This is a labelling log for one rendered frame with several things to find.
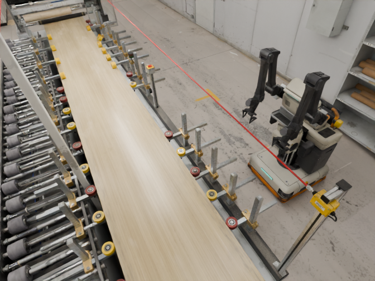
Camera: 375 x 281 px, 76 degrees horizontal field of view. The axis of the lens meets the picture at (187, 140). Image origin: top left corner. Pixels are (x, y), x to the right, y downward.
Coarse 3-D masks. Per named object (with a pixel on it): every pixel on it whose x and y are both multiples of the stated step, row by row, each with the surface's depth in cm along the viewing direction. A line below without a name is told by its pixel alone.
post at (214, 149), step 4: (212, 148) 180; (216, 148) 178; (212, 152) 182; (216, 152) 181; (212, 156) 185; (216, 156) 185; (212, 160) 188; (216, 160) 188; (212, 164) 192; (216, 164) 192; (212, 168) 195; (216, 168) 196; (212, 172) 199; (212, 180) 206
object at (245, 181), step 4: (252, 176) 194; (244, 180) 192; (248, 180) 192; (252, 180) 194; (236, 184) 190; (240, 184) 190; (244, 184) 192; (236, 188) 189; (220, 192) 185; (224, 192) 185; (220, 196) 184
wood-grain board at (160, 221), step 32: (64, 32) 410; (64, 64) 330; (96, 64) 326; (96, 96) 273; (128, 96) 270; (96, 128) 235; (128, 128) 233; (96, 160) 206; (128, 160) 205; (160, 160) 203; (128, 192) 182; (160, 192) 181; (192, 192) 180; (128, 224) 165; (160, 224) 164; (192, 224) 163; (224, 224) 162; (128, 256) 150; (160, 256) 149; (192, 256) 148; (224, 256) 147
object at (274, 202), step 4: (272, 200) 180; (276, 200) 180; (268, 204) 178; (272, 204) 178; (264, 208) 176; (268, 208) 178; (260, 212) 175; (240, 220) 170; (244, 220) 170; (240, 224) 169
